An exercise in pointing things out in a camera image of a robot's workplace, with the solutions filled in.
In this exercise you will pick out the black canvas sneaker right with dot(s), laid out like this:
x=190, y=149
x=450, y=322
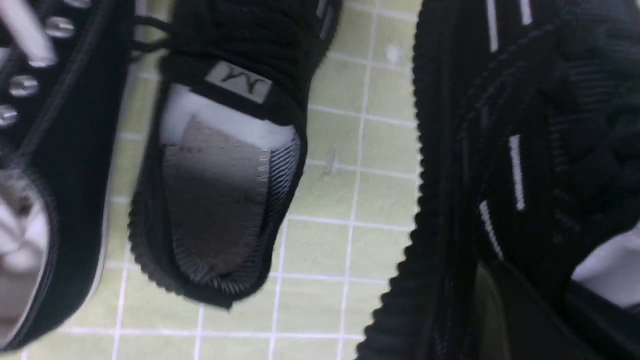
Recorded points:
x=65, y=66

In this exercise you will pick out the black knit sneaker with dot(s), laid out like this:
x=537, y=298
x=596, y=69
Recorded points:
x=227, y=144
x=526, y=239

